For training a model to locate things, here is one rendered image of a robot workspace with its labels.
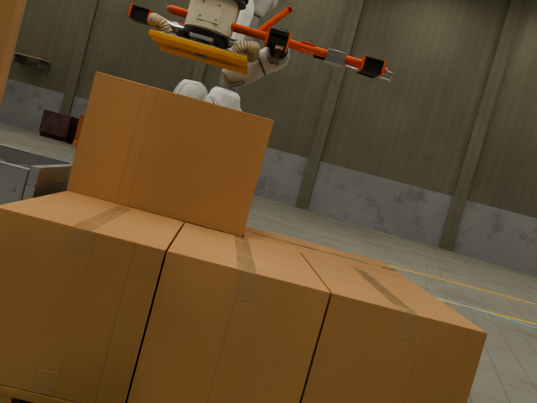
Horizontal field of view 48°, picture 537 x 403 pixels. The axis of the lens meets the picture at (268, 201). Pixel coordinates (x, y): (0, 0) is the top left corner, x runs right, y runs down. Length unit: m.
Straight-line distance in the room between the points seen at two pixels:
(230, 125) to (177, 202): 0.31
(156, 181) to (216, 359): 0.75
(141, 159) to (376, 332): 0.97
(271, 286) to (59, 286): 0.49
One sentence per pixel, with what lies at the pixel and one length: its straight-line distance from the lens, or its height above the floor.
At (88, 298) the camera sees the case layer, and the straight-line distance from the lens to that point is 1.46.
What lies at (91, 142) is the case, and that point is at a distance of 2.06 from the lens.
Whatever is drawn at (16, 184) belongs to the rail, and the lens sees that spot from 1.94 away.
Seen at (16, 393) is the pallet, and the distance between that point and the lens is 1.57.
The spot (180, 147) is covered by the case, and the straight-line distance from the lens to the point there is 2.00.
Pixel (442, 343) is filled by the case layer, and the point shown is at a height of 0.49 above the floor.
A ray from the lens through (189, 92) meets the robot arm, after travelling 2.80.
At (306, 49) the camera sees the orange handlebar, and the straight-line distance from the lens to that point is 2.20.
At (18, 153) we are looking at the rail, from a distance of 2.62.
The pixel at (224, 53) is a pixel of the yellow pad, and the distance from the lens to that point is 2.07.
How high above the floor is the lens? 0.79
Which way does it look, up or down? 3 degrees down
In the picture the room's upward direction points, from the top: 15 degrees clockwise
